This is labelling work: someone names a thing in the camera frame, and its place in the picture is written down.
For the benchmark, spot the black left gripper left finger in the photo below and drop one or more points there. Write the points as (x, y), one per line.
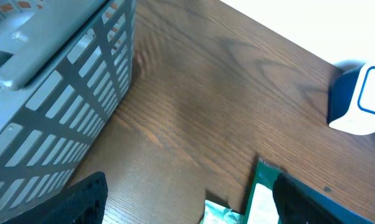
(84, 202)

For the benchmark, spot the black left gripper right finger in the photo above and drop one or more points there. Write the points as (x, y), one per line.
(299, 203)

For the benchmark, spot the white green packet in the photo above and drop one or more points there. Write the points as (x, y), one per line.
(261, 208)

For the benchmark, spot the teal packet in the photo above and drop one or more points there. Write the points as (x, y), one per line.
(218, 214)

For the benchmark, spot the white barcode scanner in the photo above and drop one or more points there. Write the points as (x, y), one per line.
(352, 101)

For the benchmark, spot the grey plastic mesh basket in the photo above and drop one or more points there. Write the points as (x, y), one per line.
(64, 67)

